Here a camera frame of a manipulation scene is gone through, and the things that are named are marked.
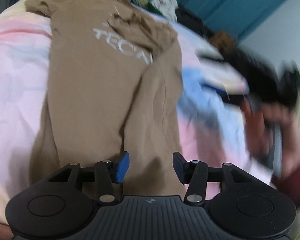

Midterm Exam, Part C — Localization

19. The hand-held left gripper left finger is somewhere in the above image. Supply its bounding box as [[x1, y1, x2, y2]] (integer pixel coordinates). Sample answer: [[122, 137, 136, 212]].
[[49, 151, 130, 205]]

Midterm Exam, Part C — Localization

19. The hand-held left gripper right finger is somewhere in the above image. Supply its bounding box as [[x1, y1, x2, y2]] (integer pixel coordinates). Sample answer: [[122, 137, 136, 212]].
[[173, 152, 253, 205]]

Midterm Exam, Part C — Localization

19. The brown paper bag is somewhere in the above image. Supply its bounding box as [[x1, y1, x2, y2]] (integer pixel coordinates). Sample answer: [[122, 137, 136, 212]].
[[210, 30, 238, 49]]

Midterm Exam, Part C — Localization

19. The blue curtain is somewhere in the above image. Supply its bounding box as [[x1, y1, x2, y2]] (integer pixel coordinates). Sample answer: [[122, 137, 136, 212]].
[[165, 0, 300, 43]]

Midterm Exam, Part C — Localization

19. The pastel tie-dye blanket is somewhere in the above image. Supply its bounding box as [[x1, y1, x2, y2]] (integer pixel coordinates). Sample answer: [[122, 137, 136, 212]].
[[0, 0, 300, 240]]

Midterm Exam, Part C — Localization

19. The tan t-shirt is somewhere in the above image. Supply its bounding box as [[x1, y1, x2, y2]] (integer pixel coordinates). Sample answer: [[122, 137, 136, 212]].
[[25, 0, 185, 202]]

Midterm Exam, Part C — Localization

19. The person's right forearm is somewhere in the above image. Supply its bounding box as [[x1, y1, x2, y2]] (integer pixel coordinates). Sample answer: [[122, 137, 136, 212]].
[[271, 159, 300, 207]]

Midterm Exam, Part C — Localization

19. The white garment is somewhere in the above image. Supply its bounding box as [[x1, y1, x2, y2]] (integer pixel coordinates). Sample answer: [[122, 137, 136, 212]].
[[150, 0, 178, 22]]

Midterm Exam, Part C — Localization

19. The person's right hand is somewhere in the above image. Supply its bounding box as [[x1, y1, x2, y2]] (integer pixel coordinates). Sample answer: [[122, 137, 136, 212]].
[[242, 102, 300, 178]]

